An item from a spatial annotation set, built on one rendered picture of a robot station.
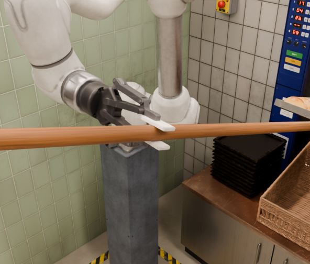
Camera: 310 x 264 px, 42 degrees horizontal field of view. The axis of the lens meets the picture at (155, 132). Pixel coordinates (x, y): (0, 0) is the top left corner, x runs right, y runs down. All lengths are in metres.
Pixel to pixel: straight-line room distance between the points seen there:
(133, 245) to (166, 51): 1.07
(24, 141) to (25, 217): 1.81
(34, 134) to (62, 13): 0.39
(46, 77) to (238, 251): 1.61
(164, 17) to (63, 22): 0.57
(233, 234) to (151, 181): 0.54
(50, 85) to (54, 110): 1.21
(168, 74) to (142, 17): 0.82
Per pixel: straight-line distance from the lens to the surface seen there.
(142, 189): 1.97
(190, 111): 1.70
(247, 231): 2.15
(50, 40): 0.89
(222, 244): 2.34
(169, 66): 1.55
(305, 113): 1.69
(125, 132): 0.69
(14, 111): 2.04
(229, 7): 2.34
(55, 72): 0.93
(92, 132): 0.65
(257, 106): 2.47
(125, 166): 1.82
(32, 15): 0.87
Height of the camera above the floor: 2.00
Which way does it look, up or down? 31 degrees down
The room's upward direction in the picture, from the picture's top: straight up
